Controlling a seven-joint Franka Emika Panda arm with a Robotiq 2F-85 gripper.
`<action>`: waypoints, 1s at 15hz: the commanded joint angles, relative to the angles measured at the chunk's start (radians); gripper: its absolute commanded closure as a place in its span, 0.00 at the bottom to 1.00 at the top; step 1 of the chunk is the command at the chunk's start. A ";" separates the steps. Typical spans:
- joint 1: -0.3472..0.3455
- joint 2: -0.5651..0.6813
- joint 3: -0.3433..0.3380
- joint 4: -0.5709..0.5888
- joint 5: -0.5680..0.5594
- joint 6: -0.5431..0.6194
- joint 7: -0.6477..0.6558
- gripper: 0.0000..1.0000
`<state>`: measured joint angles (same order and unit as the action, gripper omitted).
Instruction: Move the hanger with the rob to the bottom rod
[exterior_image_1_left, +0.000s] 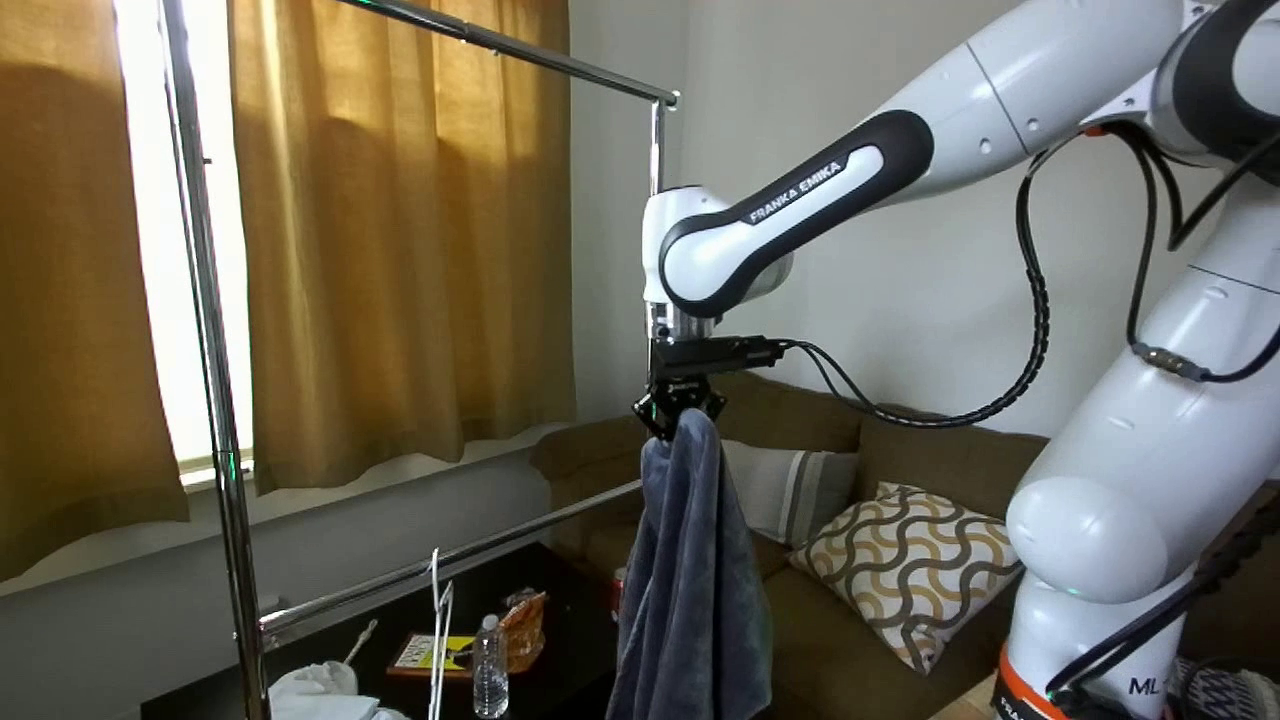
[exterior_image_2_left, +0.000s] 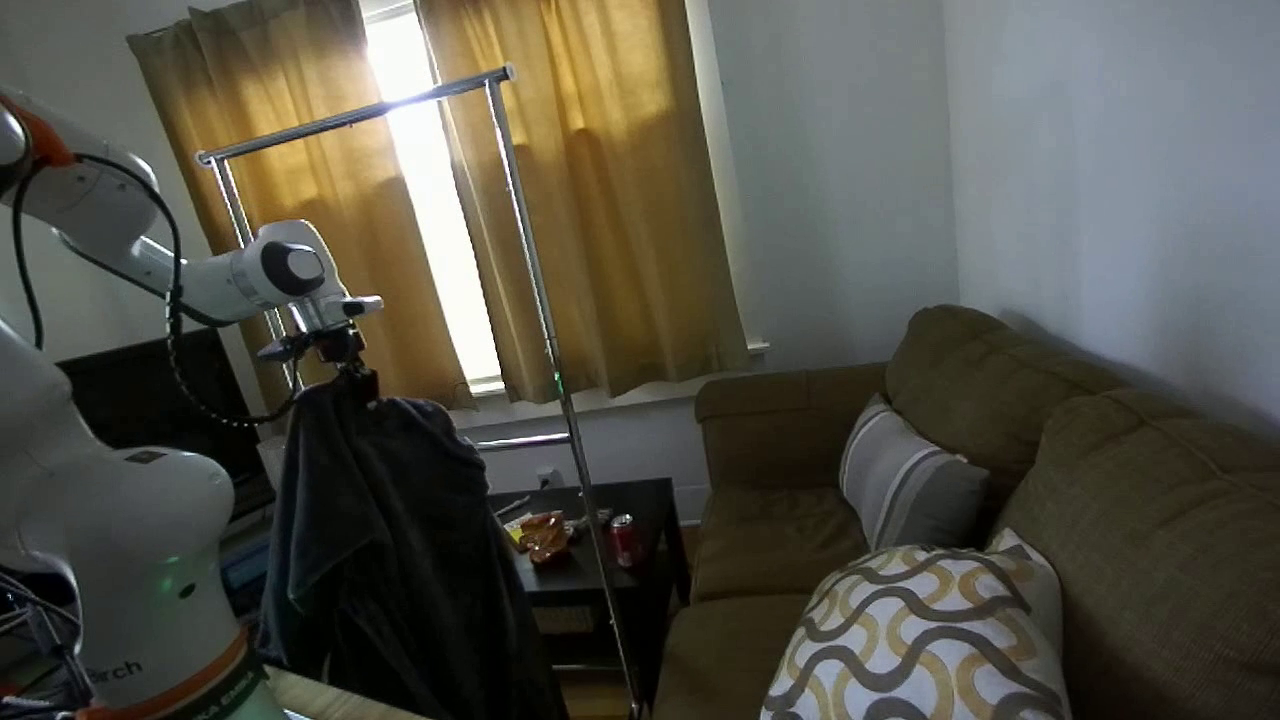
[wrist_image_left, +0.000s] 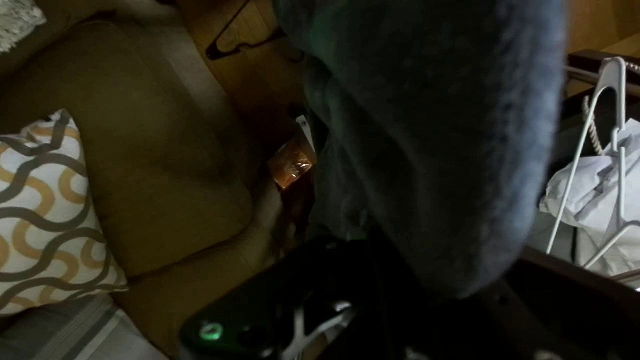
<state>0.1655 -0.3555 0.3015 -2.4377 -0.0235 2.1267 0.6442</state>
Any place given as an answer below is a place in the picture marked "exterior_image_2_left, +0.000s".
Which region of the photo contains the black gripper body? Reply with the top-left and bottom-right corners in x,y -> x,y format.
258,323 -> 372,385

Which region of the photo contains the metal clothes rack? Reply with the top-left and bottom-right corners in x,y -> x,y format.
196,63 -> 643,720

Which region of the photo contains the bright window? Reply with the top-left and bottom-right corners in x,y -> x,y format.
360,0 -> 513,400

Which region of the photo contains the orange snack bag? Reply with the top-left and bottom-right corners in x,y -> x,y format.
499,504 -> 579,565

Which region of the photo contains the wavy patterned pillow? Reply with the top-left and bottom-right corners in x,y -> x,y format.
757,523 -> 1081,720

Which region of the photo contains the black television screen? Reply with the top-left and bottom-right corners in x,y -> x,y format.
57,323 -> 281,527

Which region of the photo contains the dark grey robe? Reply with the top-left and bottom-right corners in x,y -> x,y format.
252,371 -> 572,720

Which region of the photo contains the small red item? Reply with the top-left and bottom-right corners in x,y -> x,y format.
606,509 -> 643,558

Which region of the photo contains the black side table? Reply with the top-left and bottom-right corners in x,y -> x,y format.
486,470 -> 698,711

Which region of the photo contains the grey striped pillow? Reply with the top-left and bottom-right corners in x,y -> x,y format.
835,386 -> 996,556

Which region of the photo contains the olive brown sofa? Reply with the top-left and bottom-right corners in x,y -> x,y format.
648,299 -> 1280,720

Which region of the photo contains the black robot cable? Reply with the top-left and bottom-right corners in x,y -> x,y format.
8,146 -> 300,432

